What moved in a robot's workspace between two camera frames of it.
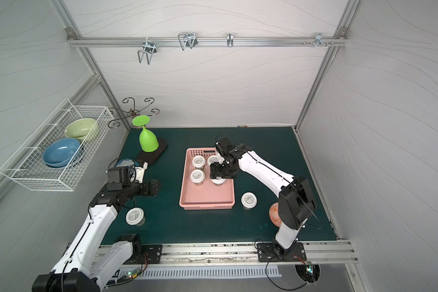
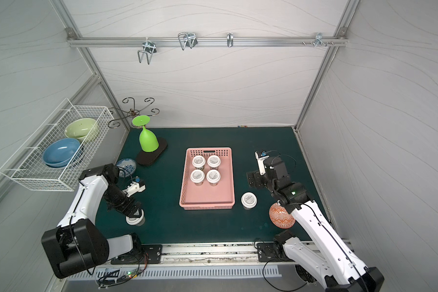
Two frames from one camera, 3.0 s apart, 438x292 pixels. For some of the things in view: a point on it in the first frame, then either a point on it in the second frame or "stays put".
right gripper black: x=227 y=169 to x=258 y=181
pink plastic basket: x=197 y=190 stays put
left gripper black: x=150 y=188 to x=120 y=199
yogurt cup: x=197 y=176 stays put
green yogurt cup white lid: x=198 y=162 stays put
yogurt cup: x=212 y=159 stays put
